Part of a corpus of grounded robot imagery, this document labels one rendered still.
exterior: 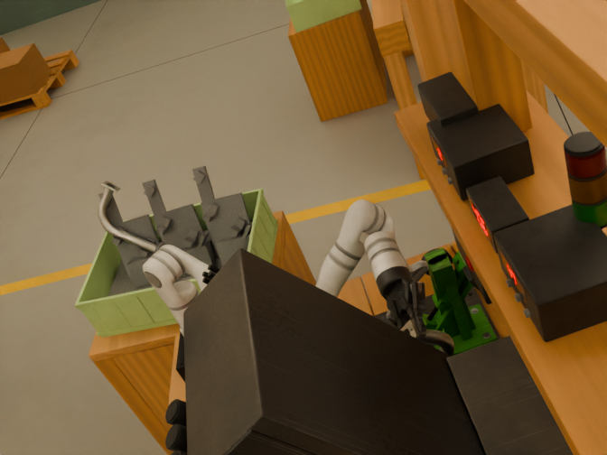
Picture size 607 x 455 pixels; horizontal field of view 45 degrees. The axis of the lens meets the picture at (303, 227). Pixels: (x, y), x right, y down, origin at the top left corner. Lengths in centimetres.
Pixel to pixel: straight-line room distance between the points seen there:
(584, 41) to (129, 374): 211
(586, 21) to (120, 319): 198
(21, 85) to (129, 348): 465
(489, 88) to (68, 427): 280
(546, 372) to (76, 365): 317
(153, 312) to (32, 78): 466
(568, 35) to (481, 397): 74
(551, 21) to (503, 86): 49
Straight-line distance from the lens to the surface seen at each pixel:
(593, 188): 104
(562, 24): 86
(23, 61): 691
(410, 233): 364
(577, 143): 102
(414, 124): 151
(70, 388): 385
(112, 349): 257
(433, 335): 152
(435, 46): 177
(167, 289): 196
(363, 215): 164
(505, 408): 135
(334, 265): 168
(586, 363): 101
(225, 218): 251
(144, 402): 276
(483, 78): 132
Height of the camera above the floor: 234
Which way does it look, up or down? 37 degrees down
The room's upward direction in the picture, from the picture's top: 24 degrees counter-clockwise
